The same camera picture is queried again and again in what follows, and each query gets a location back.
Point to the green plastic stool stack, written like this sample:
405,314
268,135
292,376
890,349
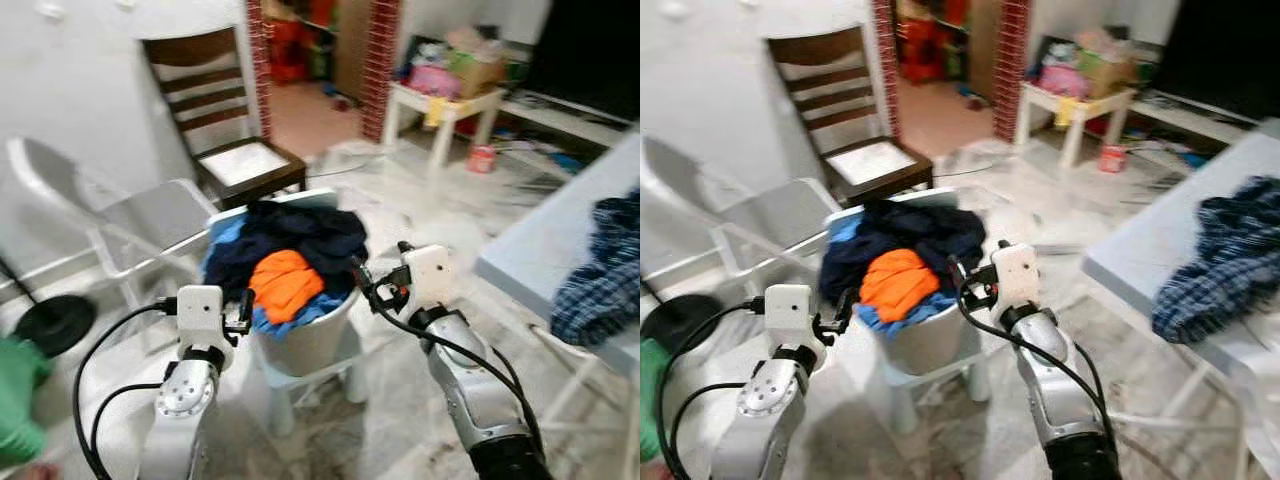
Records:
20,400
652,400

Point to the pink bag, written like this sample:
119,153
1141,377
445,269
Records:
433,82
1063,82

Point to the brown cardboard box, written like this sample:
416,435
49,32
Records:
480,72
1110,72

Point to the dark wooden chair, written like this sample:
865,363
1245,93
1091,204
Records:
875,163
245,165

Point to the small white kids table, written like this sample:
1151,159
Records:
450,100
1080,100

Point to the blue grey folding table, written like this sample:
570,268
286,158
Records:
560,240
1160,240

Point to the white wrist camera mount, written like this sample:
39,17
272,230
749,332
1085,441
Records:
790,315
1015,275
200,315
425,278

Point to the grey folding chair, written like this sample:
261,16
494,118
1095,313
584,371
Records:
155,215
770,215

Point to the red plastic stool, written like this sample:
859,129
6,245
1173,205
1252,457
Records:
290,50
920,50

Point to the blue plaid shirt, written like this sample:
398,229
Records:
1220,270
600,290

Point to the blue garment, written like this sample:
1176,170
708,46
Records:
300,318
915,315

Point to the grey pedestal fan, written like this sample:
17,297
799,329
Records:
685,322
55,325

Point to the white television shelf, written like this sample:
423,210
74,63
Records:
560,112
1190,112

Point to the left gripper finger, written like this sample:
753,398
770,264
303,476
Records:
847,303
246,303

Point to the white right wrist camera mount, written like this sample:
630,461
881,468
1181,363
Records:
1015,275
425,278

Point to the small red box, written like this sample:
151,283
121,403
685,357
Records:
482,160
1112,160

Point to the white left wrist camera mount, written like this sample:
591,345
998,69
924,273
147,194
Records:
200,315
790,315

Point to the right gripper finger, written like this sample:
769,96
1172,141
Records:
364,277
958,274

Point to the black television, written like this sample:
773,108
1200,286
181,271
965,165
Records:
1220,50
590,50

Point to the small yellow cloth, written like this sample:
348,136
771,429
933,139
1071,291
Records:
435,110
1065,110

